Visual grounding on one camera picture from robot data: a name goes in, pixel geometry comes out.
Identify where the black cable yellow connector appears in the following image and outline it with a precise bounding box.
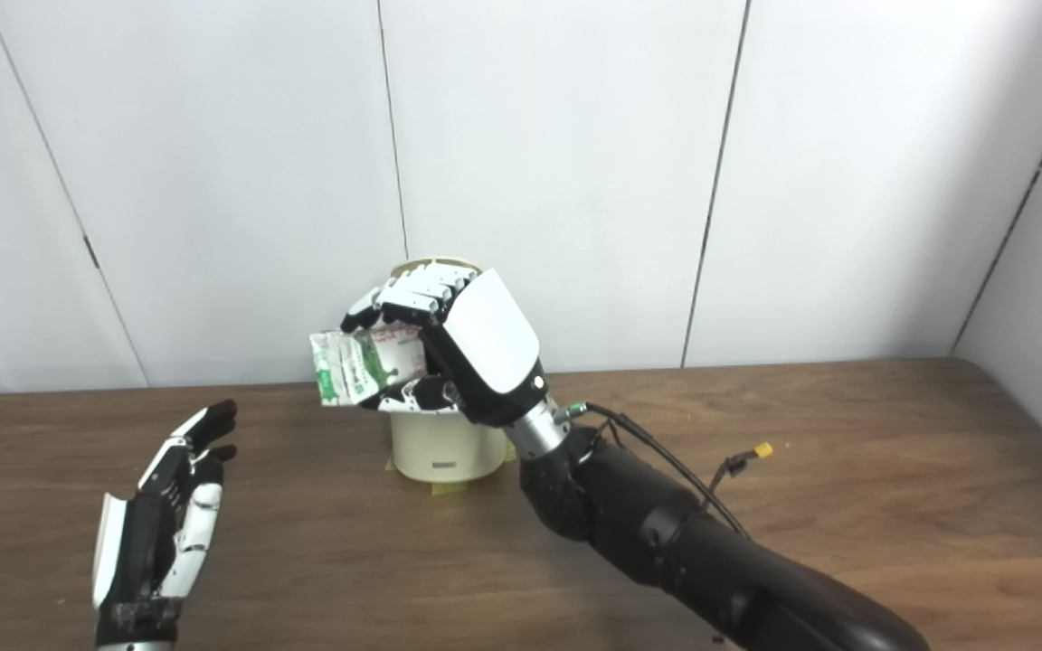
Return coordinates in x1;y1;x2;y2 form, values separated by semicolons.
709;441;775;494

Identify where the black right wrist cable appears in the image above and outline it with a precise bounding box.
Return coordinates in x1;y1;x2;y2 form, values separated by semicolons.
557;402;753;542

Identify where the cream round bin lid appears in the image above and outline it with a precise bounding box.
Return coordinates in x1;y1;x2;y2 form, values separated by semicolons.
392;258;483;283

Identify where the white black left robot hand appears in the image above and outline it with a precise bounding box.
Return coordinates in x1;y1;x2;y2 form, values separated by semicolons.
91;400;239;645

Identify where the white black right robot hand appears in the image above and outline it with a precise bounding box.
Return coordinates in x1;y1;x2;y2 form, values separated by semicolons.
340;268;547;428

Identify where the white green milk carton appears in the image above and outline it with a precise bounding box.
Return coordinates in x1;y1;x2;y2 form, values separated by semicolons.
309;325;431;408

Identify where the cream-colored cylindrical bin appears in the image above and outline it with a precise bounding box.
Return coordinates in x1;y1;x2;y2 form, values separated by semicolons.
390;258;517;482

